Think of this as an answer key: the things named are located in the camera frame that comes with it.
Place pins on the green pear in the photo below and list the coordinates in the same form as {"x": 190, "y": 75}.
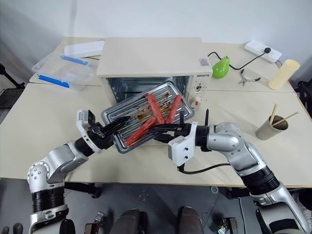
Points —
{"x": 220, "y": 68}

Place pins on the ribbed metal baking tray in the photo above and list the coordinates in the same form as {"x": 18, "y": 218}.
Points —
{"x": 126, "y": 109}

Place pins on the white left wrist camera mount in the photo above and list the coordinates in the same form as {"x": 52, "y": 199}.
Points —
{"x": 81, "y": 120}

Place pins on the black pointed upright strip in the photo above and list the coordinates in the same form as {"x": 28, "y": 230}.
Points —
{"x": 207, "y": 117}

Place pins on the brown paper cup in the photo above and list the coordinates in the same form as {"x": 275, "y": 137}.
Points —
{"x": 268, "y": 131}

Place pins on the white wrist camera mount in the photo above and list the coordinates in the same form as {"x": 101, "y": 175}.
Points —
{"x": 181, "y": 150}
{"x": 81, "y": 120}

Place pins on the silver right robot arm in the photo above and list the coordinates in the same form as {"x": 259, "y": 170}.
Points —
{"x": 243, "y": 151}

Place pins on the clear box with blue clips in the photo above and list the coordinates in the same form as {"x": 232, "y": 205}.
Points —
{"x": 63, "y": 72}

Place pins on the black table leg bracket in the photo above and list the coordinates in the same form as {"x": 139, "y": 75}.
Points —
{"x": 240, "y": 193}
{"x": 83, "y": 189}

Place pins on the wooden chopstick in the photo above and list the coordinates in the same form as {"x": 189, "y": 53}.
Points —
{"x": 274, "y": 112}
{"x": 287, "y": 117}

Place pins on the cream toaster oven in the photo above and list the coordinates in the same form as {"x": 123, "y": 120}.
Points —
{"x": 148, "y": 56}

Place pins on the cream cylindrical tube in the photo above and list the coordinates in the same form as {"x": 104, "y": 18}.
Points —
{"x": 284, "y": 74}

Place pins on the white power strip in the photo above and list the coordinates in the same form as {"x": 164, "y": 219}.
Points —
{"x": 258, "y": 48}

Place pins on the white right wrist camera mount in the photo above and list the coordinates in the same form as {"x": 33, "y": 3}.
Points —
{"x": 181, "y": 150}

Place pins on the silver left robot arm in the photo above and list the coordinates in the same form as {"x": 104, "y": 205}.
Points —
{"x": 58, "y": 158}

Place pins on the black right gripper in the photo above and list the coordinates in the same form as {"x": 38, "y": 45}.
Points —
{"x": 182, "y": 130}

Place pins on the white flat lid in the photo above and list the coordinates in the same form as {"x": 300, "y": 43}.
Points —
{"x": 84, "y": 48}

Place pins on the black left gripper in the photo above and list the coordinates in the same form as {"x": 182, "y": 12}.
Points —
{"x": 102, "y": 140}

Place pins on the long red sausage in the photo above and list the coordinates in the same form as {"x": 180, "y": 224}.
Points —
{"x": 140, "y": 131}

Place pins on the dark rounded shape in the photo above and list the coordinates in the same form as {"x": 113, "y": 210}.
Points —
{"x": 130, "y": 221}
{"x": 190, "y": 220}

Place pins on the metal pliers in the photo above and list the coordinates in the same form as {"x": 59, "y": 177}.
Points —
{"x": 246, "y": 78}

